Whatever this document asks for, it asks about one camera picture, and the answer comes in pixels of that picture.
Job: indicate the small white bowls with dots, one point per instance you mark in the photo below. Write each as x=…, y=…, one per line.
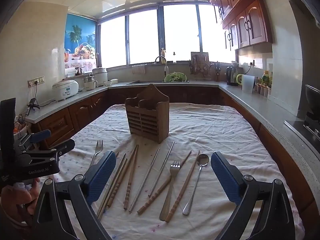
x=111, y=82

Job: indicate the wooden cabinets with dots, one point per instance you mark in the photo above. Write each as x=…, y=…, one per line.
x=245, y=17
x=80, y=112

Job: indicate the white steamer pot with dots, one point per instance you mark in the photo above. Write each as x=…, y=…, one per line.
x=99, y=76

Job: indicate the white dish cloth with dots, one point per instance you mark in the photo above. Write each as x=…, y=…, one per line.
x=139, y=69

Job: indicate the green colander with vegetables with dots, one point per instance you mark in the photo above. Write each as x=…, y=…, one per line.
x=175, y=77

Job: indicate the kitchen window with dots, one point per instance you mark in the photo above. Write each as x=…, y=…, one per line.
x=147, y=35

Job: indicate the wall socket with plug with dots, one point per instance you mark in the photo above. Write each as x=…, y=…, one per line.
x=252, y=63

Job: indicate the wooden lower cabinets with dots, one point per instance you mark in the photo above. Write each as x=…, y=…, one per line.
x=80, y=112

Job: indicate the tropical fruit window blind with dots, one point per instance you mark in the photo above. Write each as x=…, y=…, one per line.
x=80, y=40

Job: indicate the metal dish rack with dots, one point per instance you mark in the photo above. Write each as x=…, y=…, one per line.
x=201, y=68

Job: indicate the person's left hand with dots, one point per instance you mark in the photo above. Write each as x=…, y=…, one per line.
x=15, y=197

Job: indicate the white floral tablecloth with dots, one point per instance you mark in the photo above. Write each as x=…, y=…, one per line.
x=215, y=135

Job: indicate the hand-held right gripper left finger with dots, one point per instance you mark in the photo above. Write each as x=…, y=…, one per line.
x=102, y=175

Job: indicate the white bowl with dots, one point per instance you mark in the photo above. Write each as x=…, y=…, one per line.
x=234, y=63

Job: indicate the row of spice jars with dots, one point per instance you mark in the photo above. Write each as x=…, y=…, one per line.
x=262, y=90

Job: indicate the metal spoon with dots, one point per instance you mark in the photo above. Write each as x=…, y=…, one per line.
x=203, y=160

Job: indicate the group of condiment bottles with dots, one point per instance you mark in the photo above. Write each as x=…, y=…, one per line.
x=267, y=78

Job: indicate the white plastic pitcher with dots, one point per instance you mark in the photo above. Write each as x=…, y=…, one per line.
x=248, y=83

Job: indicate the wooden cutting board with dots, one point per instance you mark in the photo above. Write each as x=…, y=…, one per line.
x=200, y=56

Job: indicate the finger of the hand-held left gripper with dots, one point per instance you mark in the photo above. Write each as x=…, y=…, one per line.
x=62, y=147
x=41, y=135

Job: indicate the yellow soap bottle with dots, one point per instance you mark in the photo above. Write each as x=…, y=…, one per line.
x=163, y=52

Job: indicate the black stovetop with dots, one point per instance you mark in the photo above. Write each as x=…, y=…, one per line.
x=303, y=135

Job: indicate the white rice cooker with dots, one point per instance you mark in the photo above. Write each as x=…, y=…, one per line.
x=65, y=90

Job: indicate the metal kitchen faucet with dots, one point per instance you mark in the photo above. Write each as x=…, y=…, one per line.
x=165, y=67

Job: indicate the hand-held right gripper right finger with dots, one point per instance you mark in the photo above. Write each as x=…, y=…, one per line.
x=225, y=177

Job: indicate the metal fork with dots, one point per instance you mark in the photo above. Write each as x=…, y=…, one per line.
x=99, y=145
x=175, y=170

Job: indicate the wooden utensil holder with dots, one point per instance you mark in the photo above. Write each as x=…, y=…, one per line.
x=147, y=120

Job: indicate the black electric kettle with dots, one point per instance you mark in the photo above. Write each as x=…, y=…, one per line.
x=232, y=76

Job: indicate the kitchen sink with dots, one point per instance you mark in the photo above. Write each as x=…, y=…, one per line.
x=145, y=82

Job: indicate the green plastic container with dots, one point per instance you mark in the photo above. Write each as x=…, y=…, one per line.
x=239, y=79

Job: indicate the small black tripod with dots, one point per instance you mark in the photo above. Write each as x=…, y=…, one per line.
x=32, y=105

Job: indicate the wall socket strip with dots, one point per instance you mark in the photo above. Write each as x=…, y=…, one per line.
x=36, y=80

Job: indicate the wooden upper cabinets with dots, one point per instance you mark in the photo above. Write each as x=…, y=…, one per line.
x=245, y=17

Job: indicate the knife block with scissors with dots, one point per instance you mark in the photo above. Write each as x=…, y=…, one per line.
x=217, y=72

